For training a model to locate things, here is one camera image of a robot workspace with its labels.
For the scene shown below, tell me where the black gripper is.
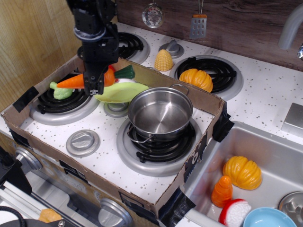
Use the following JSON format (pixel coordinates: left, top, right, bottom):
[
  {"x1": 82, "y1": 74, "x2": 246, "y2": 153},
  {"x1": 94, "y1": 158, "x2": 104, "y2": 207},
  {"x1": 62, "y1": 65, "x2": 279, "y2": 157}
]
[{"x1": 74, "y1": 23, "x2": 119, "y2": 96}]

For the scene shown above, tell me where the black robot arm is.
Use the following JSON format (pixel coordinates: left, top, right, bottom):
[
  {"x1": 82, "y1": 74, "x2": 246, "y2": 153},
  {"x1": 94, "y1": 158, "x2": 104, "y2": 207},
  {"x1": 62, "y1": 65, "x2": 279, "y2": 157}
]
[{"x1": 67, "y1": 0, "x2": 119, "y2": 96}]

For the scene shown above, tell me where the light green plastic plate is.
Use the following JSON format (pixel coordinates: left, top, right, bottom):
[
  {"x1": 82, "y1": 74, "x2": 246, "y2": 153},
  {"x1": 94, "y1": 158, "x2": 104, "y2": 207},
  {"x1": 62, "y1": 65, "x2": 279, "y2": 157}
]
[{"x1": 94, "y1": 79, "x2": 149, "y2": 104}]

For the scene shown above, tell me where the small orange toy carrot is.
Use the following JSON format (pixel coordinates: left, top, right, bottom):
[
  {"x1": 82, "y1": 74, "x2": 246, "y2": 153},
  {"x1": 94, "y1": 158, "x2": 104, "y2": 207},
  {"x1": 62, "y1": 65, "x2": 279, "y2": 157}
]
[{"x1": 211, "y1": 175, "x2": 233, "y2": 208}]

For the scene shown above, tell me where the red toy strawberry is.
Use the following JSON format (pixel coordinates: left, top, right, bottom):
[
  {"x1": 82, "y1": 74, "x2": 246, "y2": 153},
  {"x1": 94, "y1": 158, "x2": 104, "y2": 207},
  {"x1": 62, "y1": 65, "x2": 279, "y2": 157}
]
[{"x1": 108, "y1": 65, "x2": 118, "y2": 82}]

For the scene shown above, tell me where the front left black burner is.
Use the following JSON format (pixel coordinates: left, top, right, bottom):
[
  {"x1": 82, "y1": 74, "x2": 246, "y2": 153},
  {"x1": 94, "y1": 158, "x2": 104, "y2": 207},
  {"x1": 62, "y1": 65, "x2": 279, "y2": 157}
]
[{"x1": 30, "y1": 88, "x2": 99, "y2": 126}]

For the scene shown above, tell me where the black burner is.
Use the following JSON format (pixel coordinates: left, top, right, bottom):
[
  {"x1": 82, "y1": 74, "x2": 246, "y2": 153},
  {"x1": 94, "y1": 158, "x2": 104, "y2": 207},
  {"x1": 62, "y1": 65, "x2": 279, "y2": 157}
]
[
  {"x1": 169, "y1": 55, "x2": 244, "y2": 101},
  {"x1": 116, "y1": 119, "x2": 202, "y2": 177},
  {"x1": 77, "y1": 32, "x2": 151, "y2": 65},
  {"x1": 30, "y1": 88, "x2": 99, "y2": 126}
]

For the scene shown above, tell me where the green toy broccoli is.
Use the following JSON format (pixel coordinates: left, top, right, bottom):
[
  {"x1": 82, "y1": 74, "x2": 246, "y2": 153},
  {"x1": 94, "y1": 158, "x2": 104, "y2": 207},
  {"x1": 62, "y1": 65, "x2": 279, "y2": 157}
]
[{"x1": 49, "y1": 82, "x2": 73, "y2": 100}]

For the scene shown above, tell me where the middle silver stove knob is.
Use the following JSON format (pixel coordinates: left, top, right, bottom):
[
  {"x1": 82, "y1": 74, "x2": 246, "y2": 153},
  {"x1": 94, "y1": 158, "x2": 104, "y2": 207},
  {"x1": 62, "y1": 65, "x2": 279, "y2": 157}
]
[{"x1": 104, "y1": 103, "x2": 129, "y2": 118}]

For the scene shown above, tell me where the silver stove knob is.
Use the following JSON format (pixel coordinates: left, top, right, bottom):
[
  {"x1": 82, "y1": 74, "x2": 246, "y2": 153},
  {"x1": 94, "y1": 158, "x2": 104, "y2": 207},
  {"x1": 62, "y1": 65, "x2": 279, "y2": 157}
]
[
  {"x1": 66, "y1": 130, "x2": 100, "y2": 157},
  {"x1": 104, "y1": 103, "x2": 129, "y2": 118},
  {"x1": 159, "y1": 40, "x2": 184, "y2": 59}
]

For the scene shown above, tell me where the back left black burner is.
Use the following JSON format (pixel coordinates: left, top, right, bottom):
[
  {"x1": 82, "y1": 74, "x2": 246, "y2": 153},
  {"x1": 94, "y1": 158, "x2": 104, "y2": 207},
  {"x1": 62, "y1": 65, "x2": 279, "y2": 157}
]
[{"x1": 77, "y1": 32, "x2": 151, "y2": 65}]

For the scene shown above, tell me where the front silver stove knob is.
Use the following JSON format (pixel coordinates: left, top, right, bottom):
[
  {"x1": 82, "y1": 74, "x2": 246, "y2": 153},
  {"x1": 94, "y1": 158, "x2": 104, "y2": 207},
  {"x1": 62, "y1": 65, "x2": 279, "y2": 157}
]
[{"x1": 66, "y1": 130, "x2": 100, "y2": 157}]

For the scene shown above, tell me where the yellow toy corn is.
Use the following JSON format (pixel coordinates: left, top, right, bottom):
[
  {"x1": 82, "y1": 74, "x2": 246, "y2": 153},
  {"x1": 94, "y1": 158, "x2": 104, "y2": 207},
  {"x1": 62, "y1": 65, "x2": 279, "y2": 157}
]
[{"x1": 154, "y1": 49, "x2": 173, "y2": 71}]

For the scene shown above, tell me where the stainless steel pot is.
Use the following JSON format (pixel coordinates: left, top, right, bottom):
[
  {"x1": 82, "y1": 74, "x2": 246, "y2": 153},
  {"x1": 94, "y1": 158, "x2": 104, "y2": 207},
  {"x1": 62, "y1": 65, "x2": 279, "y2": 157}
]
[{"x1": 128, "y1": 84, "x2": 193, "y2": 143}]

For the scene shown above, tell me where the hanging round metal strainer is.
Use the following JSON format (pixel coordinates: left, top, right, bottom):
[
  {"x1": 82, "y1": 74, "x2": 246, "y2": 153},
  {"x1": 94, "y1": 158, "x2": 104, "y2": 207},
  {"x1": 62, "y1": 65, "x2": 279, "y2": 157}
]
[{"x1": 142, "y1": 0, "x2": 165, "y2": 29}]

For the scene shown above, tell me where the back silver stove knob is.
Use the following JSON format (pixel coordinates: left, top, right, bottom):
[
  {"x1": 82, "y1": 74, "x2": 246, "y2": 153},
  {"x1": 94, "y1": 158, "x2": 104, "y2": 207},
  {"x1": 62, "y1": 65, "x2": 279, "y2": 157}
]
[{"x1": 159, "y1": 40, "x2": 184, "y2": 59}]

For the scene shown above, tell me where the front right black burner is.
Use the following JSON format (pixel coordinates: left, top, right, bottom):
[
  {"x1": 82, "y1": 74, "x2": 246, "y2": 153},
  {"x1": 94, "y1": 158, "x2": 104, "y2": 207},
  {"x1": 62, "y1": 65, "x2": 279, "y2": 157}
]
[{"x1": 116, "y1": 119, "x2": 202, "y2": 177}]

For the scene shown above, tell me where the left silver oven dial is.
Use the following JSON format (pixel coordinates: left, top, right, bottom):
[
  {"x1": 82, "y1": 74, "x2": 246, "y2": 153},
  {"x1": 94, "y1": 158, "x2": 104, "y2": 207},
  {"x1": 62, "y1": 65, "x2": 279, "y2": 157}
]
[{"x1": 16, "y1": 147, "x2": 43, "y2": 174}]

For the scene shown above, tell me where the silver oven dial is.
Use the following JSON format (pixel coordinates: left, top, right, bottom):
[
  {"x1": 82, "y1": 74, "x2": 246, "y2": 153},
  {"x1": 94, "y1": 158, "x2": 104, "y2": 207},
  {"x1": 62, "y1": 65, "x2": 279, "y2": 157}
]
[
  {"x1": 98, "y1": 198, "x2": 133, "y2": 227},
  {"x1": 16, "y1": 147, "x2": 43, "y2": 174}
]

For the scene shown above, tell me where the orange toy pumpkin on stove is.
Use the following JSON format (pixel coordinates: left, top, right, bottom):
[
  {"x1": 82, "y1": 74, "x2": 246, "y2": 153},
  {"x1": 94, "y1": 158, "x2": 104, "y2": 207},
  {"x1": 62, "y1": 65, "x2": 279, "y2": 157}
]
[{"x1": 179, "y1": 69, "x2": 213, "y2": 93}]

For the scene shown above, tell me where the hanging metal spatula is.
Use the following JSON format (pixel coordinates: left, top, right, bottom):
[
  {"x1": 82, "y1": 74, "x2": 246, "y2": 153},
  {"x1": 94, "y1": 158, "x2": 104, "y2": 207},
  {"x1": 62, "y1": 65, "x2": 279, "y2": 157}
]
[{"x1": 189, "y1": 0, "x2": 207, "y2": 39}]

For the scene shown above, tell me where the back right black burner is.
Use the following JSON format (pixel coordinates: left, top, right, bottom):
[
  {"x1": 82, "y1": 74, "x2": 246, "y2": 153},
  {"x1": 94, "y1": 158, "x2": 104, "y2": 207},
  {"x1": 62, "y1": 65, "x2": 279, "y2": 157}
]
[{"x1": 169, "y1": 55, "x2": 244, "y2": 101}]

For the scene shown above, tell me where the right silver oven dial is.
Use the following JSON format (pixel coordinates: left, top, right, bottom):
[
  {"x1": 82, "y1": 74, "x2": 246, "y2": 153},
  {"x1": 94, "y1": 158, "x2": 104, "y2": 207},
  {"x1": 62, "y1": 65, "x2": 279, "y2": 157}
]
[{"x1": 98, "y1": 198, "x2": 133, "y2": 227}]

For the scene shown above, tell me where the orange sponge piece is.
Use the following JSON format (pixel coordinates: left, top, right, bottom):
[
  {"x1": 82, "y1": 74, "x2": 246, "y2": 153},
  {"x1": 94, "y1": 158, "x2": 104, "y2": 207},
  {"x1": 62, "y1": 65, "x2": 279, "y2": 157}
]
[{"x1": 38, "y1": 208, "x2": 62, "y2": 223}]

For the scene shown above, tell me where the orange toy pumpkin in sink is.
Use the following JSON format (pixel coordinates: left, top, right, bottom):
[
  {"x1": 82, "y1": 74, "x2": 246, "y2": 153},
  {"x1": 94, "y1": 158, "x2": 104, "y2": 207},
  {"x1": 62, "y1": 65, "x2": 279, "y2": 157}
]
[{"x1": 222, "y1": 156, "x2": 263, "y2": 190}]

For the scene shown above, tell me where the red white toy mushroom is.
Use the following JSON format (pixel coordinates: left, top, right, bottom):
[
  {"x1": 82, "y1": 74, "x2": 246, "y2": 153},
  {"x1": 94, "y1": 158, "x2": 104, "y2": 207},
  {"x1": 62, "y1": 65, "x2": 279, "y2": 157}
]
[{"x1": 218, "y1": 199, "x2": 252, "y2": 227}]

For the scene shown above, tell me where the silver sink basin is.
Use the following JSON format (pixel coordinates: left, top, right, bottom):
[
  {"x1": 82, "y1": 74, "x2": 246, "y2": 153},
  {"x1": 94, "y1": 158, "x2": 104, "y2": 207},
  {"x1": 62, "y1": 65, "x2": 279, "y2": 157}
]
[{"x1": 181, "y1": 122, "x2": 303, "y2": 227}]

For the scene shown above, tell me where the grey faucet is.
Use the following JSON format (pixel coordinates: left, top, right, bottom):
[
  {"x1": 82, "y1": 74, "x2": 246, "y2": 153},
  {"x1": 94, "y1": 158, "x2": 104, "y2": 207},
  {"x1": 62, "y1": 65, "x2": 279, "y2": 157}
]
[{"x1": 278, "y1": 4, "x2": 303, "y2": 50}]

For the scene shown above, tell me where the light blue bowl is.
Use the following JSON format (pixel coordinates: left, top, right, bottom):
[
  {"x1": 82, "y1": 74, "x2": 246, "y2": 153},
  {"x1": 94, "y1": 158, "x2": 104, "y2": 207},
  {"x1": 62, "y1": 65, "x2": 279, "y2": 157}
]
[{"x1": 243, "y1": 207, "x2": 296, "y2": 227}]

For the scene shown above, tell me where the steel bowl in sink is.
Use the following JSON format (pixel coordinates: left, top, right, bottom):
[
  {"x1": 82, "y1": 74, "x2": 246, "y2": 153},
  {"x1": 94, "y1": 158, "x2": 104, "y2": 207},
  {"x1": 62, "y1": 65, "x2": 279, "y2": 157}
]
[{"x1": 277, "y1": 191, "x2": 303, "y2": 227}]

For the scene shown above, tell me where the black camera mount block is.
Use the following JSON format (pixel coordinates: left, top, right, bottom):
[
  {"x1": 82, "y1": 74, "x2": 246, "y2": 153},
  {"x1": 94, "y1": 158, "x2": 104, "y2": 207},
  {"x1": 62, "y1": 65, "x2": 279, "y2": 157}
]
[{"x1": 0, "y1": 147, "x2": 32, "y2": 195}]

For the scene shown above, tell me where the black coiled cable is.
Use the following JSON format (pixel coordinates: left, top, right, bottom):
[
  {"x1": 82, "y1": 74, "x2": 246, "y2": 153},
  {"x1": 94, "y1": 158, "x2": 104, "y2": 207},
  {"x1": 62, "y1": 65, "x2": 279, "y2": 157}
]
[{"x1": 0, "y1": 205, "x2": 27, "y2": 227}]

